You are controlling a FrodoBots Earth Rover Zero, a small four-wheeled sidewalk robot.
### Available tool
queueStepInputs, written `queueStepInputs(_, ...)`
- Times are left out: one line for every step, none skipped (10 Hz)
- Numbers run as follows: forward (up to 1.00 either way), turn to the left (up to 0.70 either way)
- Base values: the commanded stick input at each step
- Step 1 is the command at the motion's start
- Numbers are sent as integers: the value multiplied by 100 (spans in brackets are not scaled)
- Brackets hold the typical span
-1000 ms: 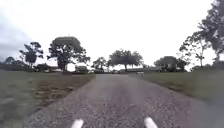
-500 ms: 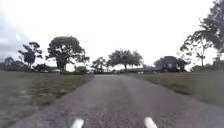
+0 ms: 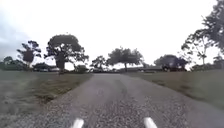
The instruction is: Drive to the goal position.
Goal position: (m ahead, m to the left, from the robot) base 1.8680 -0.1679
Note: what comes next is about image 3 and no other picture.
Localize thin sparse tree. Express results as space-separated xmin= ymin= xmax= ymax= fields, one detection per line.
xmin=180 ymin=29 xmax=214 ymax=69

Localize large dark tree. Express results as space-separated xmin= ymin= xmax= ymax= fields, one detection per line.
xmin=201 ymin=0 xmax=224 ymax=54

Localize wide-crowned tree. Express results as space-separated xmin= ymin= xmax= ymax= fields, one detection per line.
xmin=106 ymin=47 xmax=145 ymax=72

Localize tall sparse tree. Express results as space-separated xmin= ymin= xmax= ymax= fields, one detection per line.
xmin=16 ymin=40 xmax=43 ymax=69

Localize small tree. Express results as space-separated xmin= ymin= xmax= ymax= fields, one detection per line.
xmin=89 ymin=55 xmax=108 ymax=72

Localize grass field with dirt edge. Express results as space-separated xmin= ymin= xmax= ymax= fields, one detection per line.
xmin=0 ymin=69 xmax=94 ymax=118

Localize low dome-shaped tree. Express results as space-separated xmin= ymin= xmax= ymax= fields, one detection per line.
xmin=153 ymin=54 xmax=189 ymax=72

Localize dark bushes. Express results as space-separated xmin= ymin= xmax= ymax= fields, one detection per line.
xmin=0 ymin=55 xmax=28 ymax=72

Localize large thick-trunked tree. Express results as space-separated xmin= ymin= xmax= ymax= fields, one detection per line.
xmin=44 ymin=33 xmax=90 ymax=74

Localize grey gravel road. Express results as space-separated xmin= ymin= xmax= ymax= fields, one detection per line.
xmin=6 ymin=73 xmax=224 ymax=128

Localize robot's own part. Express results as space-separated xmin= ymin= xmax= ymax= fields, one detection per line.
xmin=143 ymin=116 xmax=158 ymax=128
xmin=71 ymin=117 xmax=85 ymax=128

